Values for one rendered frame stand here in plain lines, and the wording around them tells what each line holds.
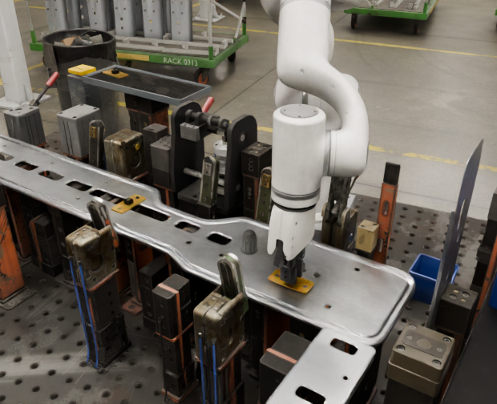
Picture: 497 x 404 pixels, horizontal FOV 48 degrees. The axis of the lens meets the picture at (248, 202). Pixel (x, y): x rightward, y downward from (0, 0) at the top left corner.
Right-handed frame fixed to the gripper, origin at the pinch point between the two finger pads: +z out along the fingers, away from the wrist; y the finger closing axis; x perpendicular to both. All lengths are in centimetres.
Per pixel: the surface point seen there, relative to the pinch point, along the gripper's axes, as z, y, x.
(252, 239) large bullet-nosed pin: -0.2, -4.2, -11.5
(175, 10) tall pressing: 45, -336, -308
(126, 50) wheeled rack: 77, -294, -334
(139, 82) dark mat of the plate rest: -12, -38, -71
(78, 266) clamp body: 5.2, 16.8, -40.2
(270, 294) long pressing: 3.3, 4.9, -1.6
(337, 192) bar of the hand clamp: -7.2, -19.6, -0.2
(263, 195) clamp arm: -1.1, -19.3, -18.1
